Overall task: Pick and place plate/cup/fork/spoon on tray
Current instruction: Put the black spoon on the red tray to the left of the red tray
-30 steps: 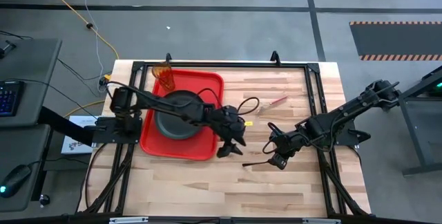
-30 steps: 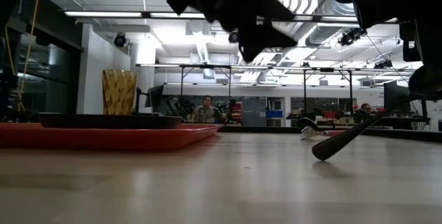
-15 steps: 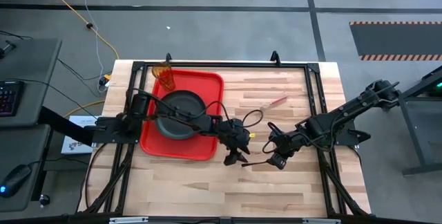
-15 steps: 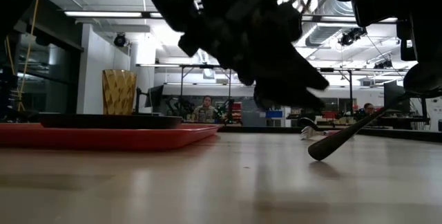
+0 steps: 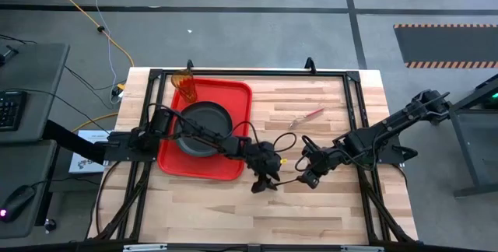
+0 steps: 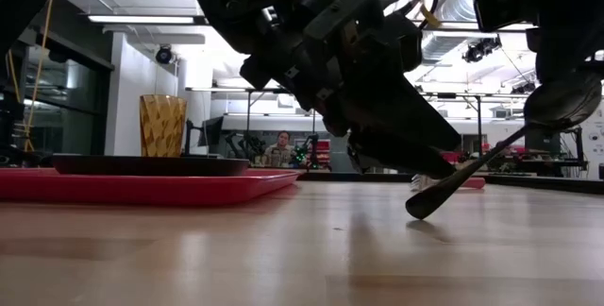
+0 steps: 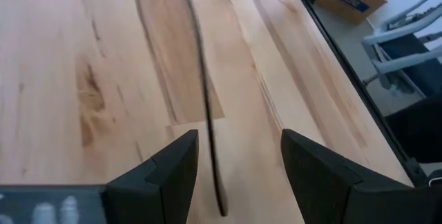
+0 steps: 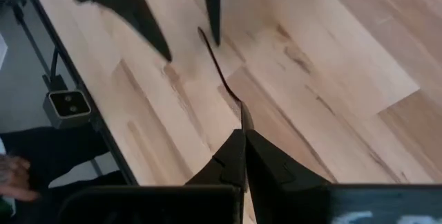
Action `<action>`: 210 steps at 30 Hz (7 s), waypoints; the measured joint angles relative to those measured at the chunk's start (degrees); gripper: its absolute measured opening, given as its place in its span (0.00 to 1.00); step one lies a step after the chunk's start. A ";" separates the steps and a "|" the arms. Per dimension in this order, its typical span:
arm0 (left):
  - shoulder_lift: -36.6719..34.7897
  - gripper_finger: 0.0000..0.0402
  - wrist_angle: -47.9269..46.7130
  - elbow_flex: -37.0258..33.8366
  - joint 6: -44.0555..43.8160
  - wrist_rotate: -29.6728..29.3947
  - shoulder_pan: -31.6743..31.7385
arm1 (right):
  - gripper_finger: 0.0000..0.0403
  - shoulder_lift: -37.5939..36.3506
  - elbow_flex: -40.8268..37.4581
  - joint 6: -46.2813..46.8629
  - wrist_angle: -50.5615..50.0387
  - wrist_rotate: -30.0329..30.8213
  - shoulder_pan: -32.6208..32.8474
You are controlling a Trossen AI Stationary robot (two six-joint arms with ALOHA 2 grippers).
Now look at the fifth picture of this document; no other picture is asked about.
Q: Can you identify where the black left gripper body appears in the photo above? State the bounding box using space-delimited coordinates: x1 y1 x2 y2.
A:
245 141 282 177

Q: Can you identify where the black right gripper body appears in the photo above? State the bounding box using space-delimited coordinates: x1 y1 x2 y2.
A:
301 145 340 175

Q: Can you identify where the red-handled metal fork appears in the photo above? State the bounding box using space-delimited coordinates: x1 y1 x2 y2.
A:
287 107 325 130

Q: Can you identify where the black round plate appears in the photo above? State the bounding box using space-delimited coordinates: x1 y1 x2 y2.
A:
174 101 234 158

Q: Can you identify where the amber faceted plastic cup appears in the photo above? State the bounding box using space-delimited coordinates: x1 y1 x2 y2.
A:
170 68 198 103

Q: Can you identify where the red plastic tray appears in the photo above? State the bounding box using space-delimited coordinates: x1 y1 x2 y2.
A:
156 77 254 182

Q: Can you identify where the black metal side stand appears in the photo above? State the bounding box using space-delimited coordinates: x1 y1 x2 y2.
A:
447 73 498 198

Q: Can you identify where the black hazard-striped floor mat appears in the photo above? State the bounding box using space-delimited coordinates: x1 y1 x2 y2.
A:
393 23 498 69

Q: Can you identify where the white printed box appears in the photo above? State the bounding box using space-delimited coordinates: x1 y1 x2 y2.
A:
68 129 114 174

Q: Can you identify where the dark grey side desk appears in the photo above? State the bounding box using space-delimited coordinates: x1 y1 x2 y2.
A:
0 43 71 240

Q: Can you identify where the black computer mouse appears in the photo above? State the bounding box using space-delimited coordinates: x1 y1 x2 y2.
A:
0 184 37 223

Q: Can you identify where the black keyboard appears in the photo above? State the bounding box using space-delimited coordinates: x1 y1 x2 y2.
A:
0 90 28 132

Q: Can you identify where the small black desk gadget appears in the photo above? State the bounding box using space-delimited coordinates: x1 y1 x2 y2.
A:
0 45 19 66

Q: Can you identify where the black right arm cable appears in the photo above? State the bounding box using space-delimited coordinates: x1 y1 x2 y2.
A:
294 135 318 172

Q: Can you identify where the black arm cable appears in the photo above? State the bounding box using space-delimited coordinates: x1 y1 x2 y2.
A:
144 103 298 154
294 135 318 172

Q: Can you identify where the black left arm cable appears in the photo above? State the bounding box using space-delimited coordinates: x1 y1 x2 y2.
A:
144 103 298 154

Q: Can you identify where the silver frame bracket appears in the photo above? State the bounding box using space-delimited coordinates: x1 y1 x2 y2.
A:
123 243 168 252
340 245 384 252

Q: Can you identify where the black aluminium table frame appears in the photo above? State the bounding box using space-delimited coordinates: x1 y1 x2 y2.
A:
87 58 419 245

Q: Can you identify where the thin white floor cable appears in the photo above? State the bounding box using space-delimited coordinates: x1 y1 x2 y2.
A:
76 0 118 89

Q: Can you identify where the yellow floor extension cable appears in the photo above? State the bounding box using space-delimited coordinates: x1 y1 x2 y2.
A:
37 0 135 133

